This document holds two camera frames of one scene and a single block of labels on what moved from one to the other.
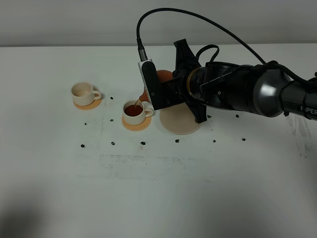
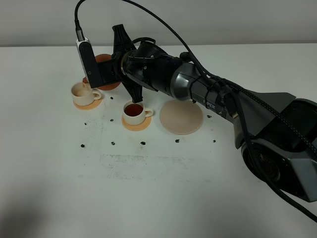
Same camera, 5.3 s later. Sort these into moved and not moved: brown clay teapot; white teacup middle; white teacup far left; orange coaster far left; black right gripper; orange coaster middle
Moved: black right gripper; brown clay teapot
Not moved: white teacup middle; white teacup far left; orange coaster far left; orange coaster middle
